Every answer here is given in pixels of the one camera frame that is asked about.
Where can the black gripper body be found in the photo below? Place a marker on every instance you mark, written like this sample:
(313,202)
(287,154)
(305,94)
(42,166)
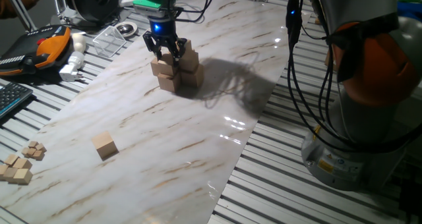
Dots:
(161,28)

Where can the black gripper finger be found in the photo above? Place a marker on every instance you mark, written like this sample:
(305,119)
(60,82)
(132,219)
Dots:
(151,43)
(179,49)

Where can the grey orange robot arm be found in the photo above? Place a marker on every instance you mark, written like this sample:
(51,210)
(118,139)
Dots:
(362,69)

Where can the person left forearm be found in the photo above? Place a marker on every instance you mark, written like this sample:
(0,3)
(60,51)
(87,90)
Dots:
(14,3)

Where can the round white tape roll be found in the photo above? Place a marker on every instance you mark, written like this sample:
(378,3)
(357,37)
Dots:
(126,29)

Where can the clear plastic box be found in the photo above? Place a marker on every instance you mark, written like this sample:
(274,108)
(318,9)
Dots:
(108,43)

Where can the white egg-shaped object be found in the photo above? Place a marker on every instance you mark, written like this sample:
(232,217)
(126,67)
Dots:
(79,42)

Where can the black filament spool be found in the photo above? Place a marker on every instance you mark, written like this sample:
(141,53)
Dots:
(82,3)

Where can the white power adapter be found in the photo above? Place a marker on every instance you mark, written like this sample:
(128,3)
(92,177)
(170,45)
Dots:
(71,69)

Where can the marble pattern table sheet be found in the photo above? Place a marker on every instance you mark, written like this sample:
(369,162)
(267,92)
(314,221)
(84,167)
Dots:
(181,151)

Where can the orange black teach pendant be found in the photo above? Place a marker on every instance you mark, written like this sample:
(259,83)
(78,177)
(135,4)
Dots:
(39,47)

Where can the slanted metal stand pole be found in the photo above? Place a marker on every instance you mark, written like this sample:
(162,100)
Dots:
(19,8)

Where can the black computer keyboard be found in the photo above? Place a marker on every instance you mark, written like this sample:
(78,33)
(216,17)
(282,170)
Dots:
(13,97)

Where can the small wooden cube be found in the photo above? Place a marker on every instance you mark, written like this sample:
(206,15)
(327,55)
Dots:
(33,144)
(38,155)
(25,151)
(41,147)
(31,151)

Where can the medium wooden cube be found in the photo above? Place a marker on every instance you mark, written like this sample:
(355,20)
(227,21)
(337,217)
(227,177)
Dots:
(2,172)
(11,159)
(23,177)
(23,163)
(10,174)

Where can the blue bag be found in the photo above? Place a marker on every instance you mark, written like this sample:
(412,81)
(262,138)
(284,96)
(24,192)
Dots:
(410,11)

